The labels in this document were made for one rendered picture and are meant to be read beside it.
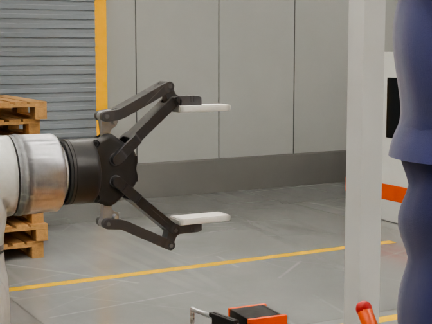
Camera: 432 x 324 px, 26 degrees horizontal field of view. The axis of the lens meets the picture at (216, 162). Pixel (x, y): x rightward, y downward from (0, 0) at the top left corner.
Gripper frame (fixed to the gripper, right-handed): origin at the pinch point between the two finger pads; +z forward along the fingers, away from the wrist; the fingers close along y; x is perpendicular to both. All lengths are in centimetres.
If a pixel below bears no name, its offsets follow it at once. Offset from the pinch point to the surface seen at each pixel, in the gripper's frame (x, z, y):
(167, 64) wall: -907, 417, 5
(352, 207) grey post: -247, 203, 59
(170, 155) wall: -907, 421, 113
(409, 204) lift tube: 21.5, 12.5, 3.1
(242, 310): -37, 25, 31
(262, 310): -36, 28, 31
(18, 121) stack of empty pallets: -648, 161, 45
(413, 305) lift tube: 23.0, 12.2, 14.0
